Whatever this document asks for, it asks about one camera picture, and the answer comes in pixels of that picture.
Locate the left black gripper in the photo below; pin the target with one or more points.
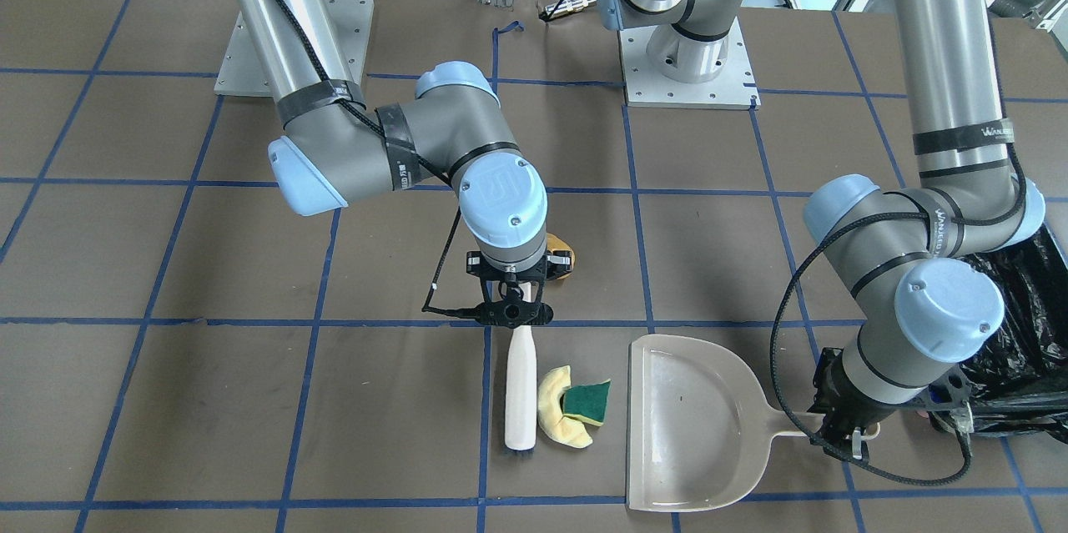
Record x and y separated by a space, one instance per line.
844 410

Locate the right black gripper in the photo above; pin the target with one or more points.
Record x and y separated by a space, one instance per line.
474 265

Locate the beige hand brush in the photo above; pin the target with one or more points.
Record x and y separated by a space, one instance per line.
520 408

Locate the beige plastic dustpan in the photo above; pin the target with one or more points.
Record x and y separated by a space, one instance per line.
703 427

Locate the green yellow sponge piece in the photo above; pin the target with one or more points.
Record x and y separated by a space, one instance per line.
587 403

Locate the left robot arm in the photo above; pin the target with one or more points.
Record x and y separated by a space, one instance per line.
899 253

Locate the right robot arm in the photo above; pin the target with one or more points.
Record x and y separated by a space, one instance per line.
335 151

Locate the bin with black bag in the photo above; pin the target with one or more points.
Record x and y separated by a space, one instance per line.
1018 378

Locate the yellow potato toy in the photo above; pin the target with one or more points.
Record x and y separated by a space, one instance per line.
561 258

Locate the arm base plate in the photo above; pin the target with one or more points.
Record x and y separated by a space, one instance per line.
663 69
243 72

